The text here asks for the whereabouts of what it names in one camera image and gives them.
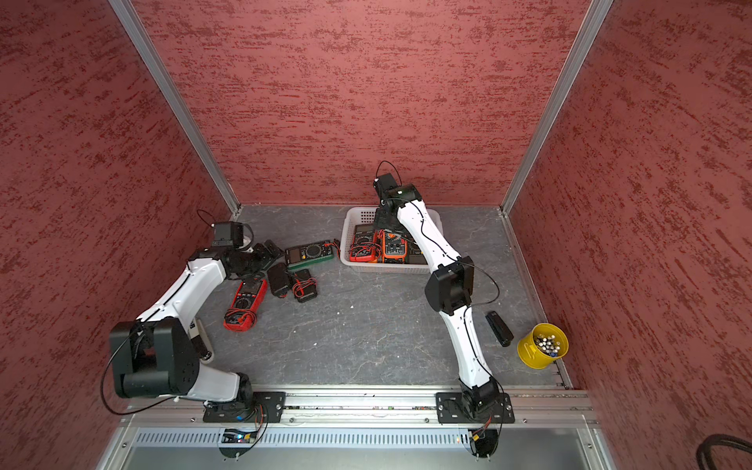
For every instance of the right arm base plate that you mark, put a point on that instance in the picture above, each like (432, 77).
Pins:
(456, 408)

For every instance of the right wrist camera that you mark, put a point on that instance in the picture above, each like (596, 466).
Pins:
(387, 189)

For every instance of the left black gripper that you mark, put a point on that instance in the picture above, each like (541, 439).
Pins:
(266, 258)

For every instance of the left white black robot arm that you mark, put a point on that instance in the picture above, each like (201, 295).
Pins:
(153, 355)

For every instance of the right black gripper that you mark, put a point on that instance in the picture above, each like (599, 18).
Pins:
(382, 220)

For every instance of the black small device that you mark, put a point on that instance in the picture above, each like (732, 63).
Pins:
(279, 282)

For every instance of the dark green multimeter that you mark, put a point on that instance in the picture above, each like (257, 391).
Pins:
(415, 255)
(303, 256)

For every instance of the aluminium front rail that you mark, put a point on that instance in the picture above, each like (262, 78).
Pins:
(417, 407)

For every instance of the small black multimeter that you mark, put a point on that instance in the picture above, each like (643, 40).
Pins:
(304, 285)

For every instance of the orange multimeter sideways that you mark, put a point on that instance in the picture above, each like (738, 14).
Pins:
(394, 248)

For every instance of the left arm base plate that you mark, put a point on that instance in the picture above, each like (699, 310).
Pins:
(262, 407)

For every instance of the dark green multimeter top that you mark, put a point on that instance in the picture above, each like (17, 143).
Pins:
(303, 256)

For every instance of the yellow cup with batteries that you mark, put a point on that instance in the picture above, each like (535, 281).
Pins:
(542, 346)

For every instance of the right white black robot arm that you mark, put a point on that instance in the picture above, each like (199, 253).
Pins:
(448, 291)

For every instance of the white plastic basket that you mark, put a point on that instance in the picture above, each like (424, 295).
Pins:
(365, 216)

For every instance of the red clamp meter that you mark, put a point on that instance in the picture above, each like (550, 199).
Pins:
(241, 316)

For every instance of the red multimeter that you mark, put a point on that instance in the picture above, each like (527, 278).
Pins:
(364, 247)

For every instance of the black remote-like device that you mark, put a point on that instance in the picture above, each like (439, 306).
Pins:
(500, 329)

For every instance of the grey white handheld device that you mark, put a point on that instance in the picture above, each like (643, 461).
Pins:
(200, 341)

